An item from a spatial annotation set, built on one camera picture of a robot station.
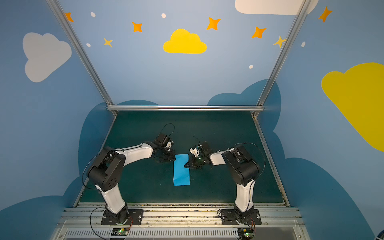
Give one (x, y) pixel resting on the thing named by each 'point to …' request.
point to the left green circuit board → (119, 231)
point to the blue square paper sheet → (181, 173)
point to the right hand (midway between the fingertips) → (185, 166)
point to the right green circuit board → (245, 232)
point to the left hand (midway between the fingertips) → (177, 158)
